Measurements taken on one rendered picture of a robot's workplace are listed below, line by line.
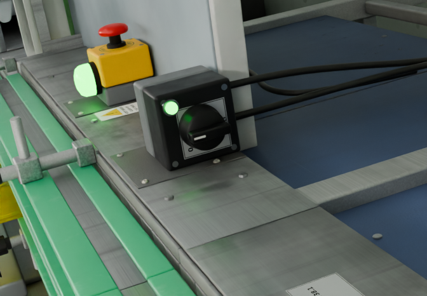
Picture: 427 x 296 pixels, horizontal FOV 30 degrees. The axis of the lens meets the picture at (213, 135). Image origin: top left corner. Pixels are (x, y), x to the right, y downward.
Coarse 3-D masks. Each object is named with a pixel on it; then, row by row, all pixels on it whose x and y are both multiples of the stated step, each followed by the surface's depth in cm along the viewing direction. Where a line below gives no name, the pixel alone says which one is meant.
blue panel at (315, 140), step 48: (288, 48) 128; (336, 48) 123; (384, 48) 118; (288, 96) 104; (336, 96) 101; (384, 96) 97; (288, 144) 87; (336, 144) 85; (384, 144) 82; (384, 240) 63
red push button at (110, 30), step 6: (108, 24) 107; (114, 24) 106; (120, 24) 105; (102, 30) 105; (108, 30) 104; (114, 30) 104; (120, 30) 104; (126, 30) 105; (102, 36) 105; (108, 36) 105; (114, 36) 106; (120, 36) 106; (114, 42) 106; (120, 42) 106
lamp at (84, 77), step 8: (88, 64) 106; (80, 72) 105; (88, 72) 105; (96, 72) 105; (80, 80) 104; (88, 80) 104; (96, 80) 105; (80, 88) 105; (88, 88) 105; (96, 88) 105; (88, 96) 106
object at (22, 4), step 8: (16, 0) 161; (24, 0) 146; (16, 8) 161; (24, 8) 162; (24, 16) 162; (32, 16) 148; (24, 24) 163; (32, 24) 147; (24, 32) 163; (32, 32) 148; (24, 40) 163; (32, 40) 148; (32, 48) 164; (40, 48) 150
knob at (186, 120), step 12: (192, 108) 78; (204, 108) 77; (180, 120) 78; (192, 120) 76; (204, 120) 77; (216, 120) 77; (180, 132) 78; (192, 132) 76; (204, 132) 76; (216, 132) 76; (228, 132) 76; (192, 144) 77; (204, 144) 77; (216, 144) 78
